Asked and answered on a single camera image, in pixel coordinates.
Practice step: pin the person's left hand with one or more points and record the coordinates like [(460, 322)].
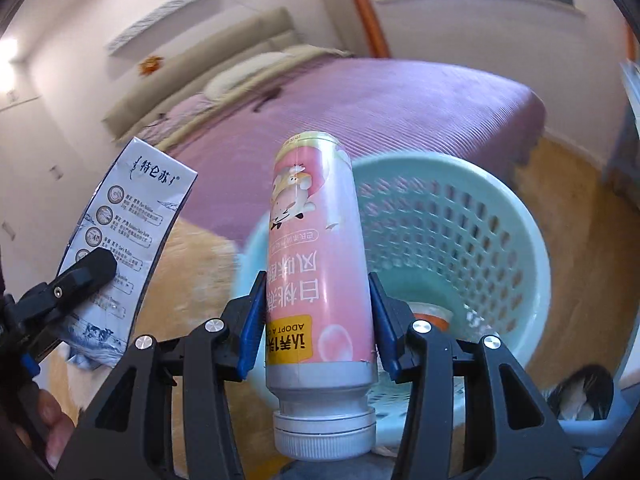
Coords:
[(54, 422)]

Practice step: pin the blue and white milk carton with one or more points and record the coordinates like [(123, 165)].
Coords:
[(145, 195)]

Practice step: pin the black and white furry object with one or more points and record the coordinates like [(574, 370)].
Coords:
[(582, 390)]

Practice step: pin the bed with purple cover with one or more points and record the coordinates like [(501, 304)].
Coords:
[(380, 110)]

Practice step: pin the beige and orange curtain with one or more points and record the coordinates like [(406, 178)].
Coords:
[(365, 5)]

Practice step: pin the white pillow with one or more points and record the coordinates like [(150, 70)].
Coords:
[(240, 72)]

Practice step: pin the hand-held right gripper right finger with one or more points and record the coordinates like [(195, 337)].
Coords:
[(384, 325)]

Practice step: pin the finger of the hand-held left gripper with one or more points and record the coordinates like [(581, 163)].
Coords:
[(87, 269), (28, 363)]

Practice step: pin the light blue chair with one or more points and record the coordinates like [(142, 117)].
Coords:
[(600, 440)]

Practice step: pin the window sill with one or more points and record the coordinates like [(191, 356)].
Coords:
[(475, 6)]

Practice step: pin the pink yogurt drink bottle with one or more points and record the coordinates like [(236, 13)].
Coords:
[(320, 260)]

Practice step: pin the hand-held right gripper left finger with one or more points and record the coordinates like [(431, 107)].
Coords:
[(251, 325)]

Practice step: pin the white wardrobe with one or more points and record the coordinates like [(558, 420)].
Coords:
[(25, 170)]

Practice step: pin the orange and beige cup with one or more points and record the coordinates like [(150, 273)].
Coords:
[(431, 316)]

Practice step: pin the beige padded headboard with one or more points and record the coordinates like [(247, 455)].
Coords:
[(200, 55)]

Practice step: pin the light green plastic basket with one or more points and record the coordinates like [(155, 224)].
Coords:
[(450, 220)]

